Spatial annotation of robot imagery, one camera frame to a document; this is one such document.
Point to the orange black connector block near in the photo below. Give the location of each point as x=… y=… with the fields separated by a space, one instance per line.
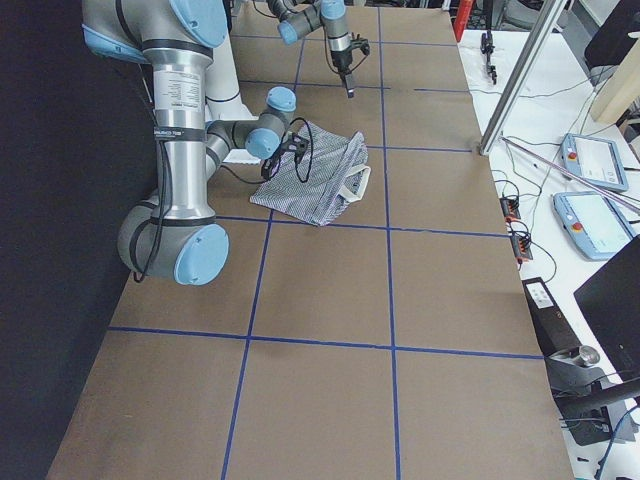
x=521 y=245

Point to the blue white striped polo shirt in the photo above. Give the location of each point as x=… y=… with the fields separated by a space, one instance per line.
x=327 y=180

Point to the aluminium frame post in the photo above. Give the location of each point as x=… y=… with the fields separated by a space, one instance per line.
x=542 y=28

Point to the silver metal cylinder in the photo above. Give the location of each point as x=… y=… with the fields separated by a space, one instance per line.
x=587 y=356

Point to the blue teach pendant far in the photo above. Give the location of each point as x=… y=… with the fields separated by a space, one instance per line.
x=596 y=160

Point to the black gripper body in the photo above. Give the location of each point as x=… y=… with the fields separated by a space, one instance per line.
x=341 y=61

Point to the black tripod stick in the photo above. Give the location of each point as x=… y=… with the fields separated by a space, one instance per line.
x=487 y=45

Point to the black box with label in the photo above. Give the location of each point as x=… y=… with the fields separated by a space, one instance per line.
x=553 y=331

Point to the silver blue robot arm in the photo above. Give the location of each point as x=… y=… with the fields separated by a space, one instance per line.
x=174 y=233
x=331 y=17

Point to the orange black connector block far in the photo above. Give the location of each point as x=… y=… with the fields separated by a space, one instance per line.
x=510 y=208

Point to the beige cardboard board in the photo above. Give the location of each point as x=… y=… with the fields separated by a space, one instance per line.
x=621 y=89

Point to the blue teach pendant near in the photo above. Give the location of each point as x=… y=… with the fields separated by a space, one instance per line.
x=594 y=224

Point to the black monitor on stand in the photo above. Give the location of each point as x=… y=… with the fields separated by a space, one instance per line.
x=590 y=404

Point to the orange black connector block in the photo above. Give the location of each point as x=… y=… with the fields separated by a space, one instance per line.
x=521 y=245
x=510 y=208

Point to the blue teach pendant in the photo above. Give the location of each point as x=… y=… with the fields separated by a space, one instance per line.
x=594 y=224
x=596 y=160

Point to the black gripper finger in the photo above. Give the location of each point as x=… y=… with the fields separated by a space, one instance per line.
x=349 y=87

